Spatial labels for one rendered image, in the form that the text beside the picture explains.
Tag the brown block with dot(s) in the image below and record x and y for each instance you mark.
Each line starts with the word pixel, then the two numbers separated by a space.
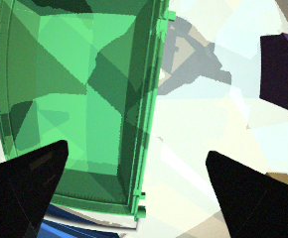
pixel 281 177

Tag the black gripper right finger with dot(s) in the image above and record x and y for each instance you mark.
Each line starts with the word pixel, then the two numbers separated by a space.
pixel 253 205

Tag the green plastic tray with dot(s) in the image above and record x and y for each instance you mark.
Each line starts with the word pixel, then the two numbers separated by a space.
pixel 85 71

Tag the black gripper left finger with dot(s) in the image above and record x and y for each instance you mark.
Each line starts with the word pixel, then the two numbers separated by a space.
pixel 27 184

